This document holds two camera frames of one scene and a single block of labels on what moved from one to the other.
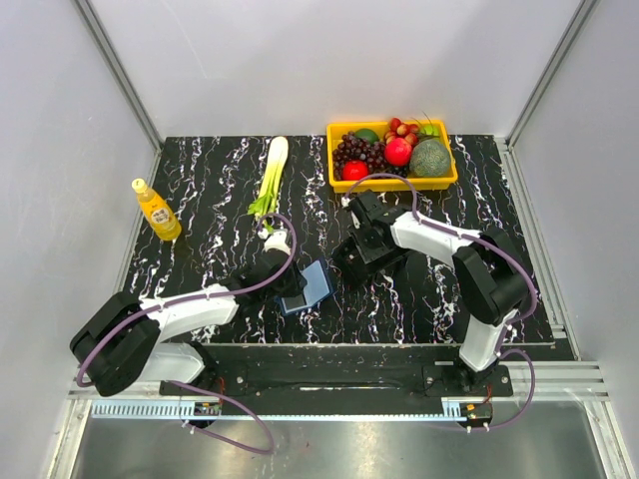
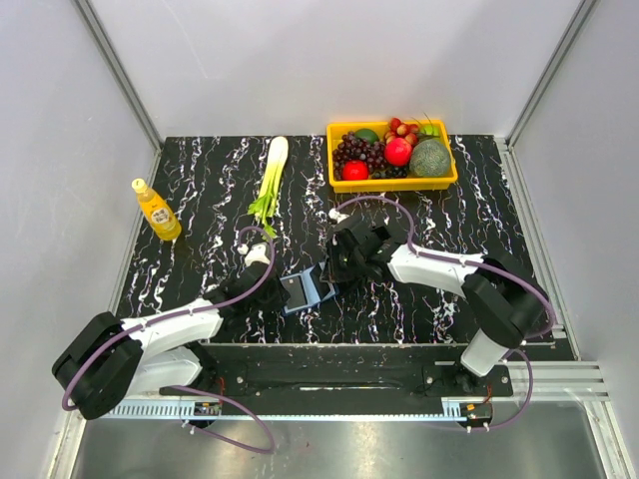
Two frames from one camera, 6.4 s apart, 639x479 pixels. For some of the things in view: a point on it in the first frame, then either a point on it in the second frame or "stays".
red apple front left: [354, 170] stays
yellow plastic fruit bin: [388, 183] stays
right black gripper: [366, 254] to [333, 245]
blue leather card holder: [319, 285] stays
